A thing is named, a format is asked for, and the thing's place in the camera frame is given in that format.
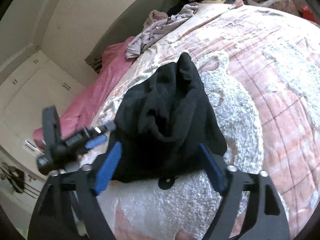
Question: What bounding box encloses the black IKISS sweater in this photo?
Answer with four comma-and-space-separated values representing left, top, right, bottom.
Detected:
108, 53, 227, 183

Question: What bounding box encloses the right hand thumb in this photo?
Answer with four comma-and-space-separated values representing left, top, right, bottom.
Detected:
175, 230, 195, 240

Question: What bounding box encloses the pink blanket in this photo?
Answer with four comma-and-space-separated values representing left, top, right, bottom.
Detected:
32, 36, 137, 153

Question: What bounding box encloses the cream wardrobe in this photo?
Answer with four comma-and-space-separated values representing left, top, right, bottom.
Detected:
1, 51, 84, 212

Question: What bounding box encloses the lilac crumpled garment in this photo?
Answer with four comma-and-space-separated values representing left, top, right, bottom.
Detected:
125, 2, 200, 59

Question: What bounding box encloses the pink white quilted bedspread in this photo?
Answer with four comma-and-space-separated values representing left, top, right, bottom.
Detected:
93, 4, 319, 239

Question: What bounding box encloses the mauve fuzzy garment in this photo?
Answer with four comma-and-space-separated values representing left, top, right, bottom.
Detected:
143, 10, 168, 29

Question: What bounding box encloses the dark grey headboard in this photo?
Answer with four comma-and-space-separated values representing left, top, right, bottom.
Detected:
85, 0, 179, 73

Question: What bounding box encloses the red plastic bag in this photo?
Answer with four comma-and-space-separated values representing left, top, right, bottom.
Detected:
301, 5, 318, 23

